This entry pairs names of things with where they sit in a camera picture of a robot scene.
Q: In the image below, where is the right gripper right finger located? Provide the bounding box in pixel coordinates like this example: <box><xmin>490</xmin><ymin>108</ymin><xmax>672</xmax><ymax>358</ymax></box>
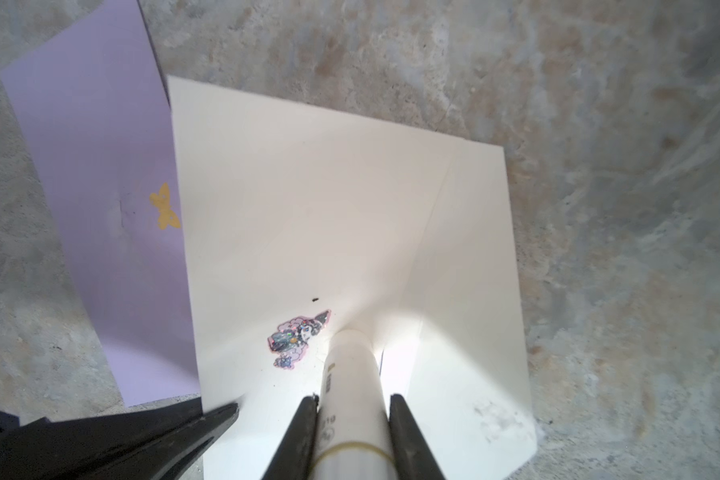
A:
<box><xmin>389</xmin><ymin>394</ymin><xmax>445</xmax><ymax>480</ymax></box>

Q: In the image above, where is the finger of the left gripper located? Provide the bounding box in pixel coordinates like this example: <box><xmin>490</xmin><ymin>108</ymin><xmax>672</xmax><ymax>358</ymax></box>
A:
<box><xmin>0</xmin><ymin>399</ymin><xmax>239</xmax><ymax>480</ymax></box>

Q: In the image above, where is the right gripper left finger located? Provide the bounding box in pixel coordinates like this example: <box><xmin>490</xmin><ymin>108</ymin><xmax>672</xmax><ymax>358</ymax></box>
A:
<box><xmin>262</xmin><ymin>395</ymin><xmax>319</xmax><ymax>480</ymax></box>

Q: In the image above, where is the white glue stick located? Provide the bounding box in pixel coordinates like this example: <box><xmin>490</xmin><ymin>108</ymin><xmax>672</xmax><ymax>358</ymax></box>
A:
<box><xmin>309</xmin><ymin>330</ymin><xmax>398</xmax><ymax>480</ymax></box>

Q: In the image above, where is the cream envelope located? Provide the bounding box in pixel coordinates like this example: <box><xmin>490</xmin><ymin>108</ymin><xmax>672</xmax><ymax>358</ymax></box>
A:
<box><xmin>168</xmin><ymin>77</ymin><xmax>538</xmax><ymax>479</ymax></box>

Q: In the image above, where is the purple envelope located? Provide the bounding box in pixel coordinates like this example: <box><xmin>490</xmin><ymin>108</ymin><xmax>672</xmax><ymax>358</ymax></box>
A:
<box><xmin>1</xmin><ymin>1</ymin><xmax>200</xmax><ymax>406</ymax></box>

